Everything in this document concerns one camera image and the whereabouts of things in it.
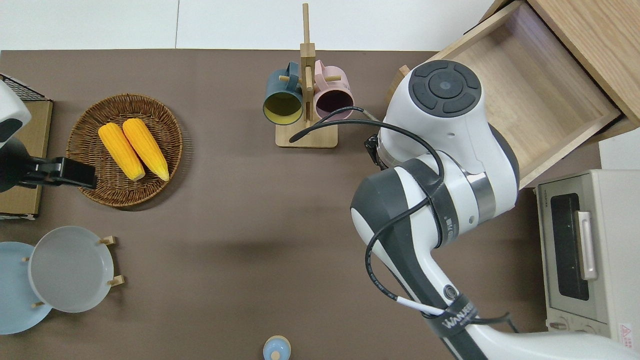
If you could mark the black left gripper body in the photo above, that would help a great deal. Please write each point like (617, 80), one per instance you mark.
(15, 167)

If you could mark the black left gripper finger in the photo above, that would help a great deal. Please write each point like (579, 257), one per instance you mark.
(61, 172)
(80, 175)

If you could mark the wooden drawer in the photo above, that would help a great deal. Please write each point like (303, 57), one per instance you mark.
(530, 85)

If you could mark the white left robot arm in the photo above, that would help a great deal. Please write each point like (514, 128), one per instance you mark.
(10, 107)

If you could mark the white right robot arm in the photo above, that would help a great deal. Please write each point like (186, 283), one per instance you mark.
(450, 150)

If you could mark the yellow corn cob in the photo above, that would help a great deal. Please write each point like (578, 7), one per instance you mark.
(145, 145)
(120, 150)

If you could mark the round wicker basket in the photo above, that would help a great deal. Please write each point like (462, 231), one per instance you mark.
(100, 115)

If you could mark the grey plate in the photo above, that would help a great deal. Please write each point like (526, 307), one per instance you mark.
(70, 267)

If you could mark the wooden plate rack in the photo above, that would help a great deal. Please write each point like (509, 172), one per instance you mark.
(111, 280)

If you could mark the light blue plate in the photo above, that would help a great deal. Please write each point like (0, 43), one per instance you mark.
(12, 300)

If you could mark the brown table mat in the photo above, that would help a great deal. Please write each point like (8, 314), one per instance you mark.
(240, 225)

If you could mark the dark teal mug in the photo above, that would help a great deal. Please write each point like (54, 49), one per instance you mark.
(280, 92)

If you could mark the wooden mug tree stand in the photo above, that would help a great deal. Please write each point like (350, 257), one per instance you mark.
(307, 65)

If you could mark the blue service bell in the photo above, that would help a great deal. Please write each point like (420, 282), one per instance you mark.
(276, 348)

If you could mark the pink mug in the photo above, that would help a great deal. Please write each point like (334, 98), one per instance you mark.
(332, 90)

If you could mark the beige toaster oven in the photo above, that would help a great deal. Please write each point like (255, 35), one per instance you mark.
(600, 250)

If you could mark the wooden cabinet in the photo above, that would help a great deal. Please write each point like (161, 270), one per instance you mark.
(600, 40)

